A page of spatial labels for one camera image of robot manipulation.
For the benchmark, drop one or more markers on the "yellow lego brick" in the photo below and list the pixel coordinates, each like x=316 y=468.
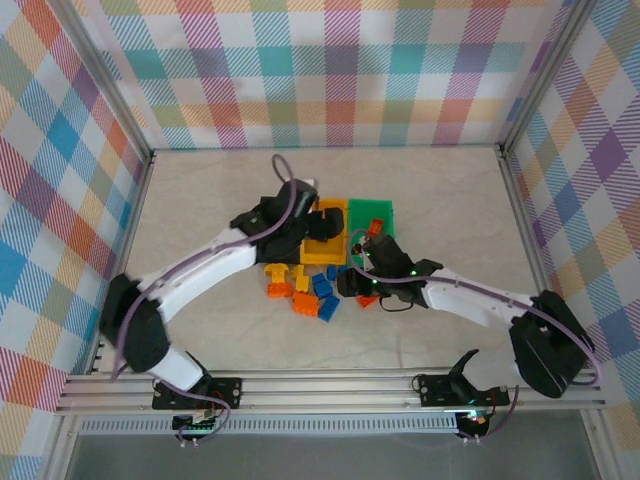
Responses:
x=301 y=280

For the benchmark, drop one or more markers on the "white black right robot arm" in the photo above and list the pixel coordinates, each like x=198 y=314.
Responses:
x=475 y=300

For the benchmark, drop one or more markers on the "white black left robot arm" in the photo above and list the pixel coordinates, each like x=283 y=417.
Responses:
x=200 y=270

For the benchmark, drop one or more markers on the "yellow storage bin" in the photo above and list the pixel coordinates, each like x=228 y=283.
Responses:
x=325 y=252

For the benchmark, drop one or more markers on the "green storage bin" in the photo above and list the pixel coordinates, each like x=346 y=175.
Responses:
x=362 y=215

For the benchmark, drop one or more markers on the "small controller board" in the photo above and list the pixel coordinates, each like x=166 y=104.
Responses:
x=475 y=420
x=197 y=425

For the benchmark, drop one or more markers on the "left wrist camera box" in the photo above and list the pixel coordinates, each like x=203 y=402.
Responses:
x=309 y=195

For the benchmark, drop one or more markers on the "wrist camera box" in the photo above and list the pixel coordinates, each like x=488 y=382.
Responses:
x=365 y=241
x=309 y=195

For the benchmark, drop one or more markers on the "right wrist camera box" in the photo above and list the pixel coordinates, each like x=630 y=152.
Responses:
x=365 y=241

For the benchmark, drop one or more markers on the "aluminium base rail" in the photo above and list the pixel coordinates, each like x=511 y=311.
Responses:
x=325 y=390

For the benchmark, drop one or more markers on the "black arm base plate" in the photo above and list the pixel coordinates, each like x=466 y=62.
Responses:
x=435 y=390
x=225 y=392

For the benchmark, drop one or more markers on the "aluminium floor rail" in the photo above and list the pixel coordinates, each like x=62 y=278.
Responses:
x=136 y=210
x=522 y=210

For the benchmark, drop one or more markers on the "aluminium frame post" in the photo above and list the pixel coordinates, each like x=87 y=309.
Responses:
x=114 y=75
x=542 y=75

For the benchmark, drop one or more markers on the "aluminium frame leg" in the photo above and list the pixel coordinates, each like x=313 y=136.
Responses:
x=60 y=450
x=600 y=450

